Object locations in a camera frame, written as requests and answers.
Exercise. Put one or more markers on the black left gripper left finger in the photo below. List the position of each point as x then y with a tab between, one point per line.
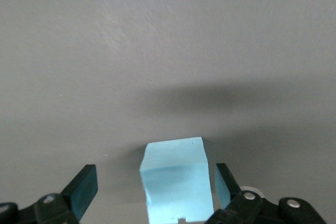
81	190

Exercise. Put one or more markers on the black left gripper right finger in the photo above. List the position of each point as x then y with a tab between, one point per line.
224	187

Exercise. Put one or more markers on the light blue foam block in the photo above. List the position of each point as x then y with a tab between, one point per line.
178	187

